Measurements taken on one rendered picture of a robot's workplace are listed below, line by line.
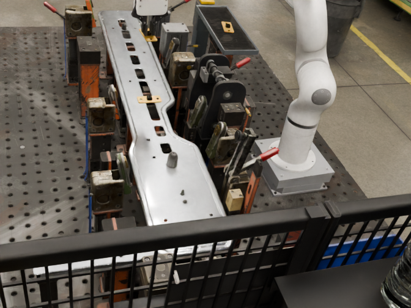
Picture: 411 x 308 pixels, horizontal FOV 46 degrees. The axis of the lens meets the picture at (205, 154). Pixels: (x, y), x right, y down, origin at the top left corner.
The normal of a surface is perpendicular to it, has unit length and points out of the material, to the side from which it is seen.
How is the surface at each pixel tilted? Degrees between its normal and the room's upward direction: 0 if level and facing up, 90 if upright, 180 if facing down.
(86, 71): 90
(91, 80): 90
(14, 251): 0
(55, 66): 0
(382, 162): 0
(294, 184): 90
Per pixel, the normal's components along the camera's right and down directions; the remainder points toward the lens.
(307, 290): 0.15, -0.75
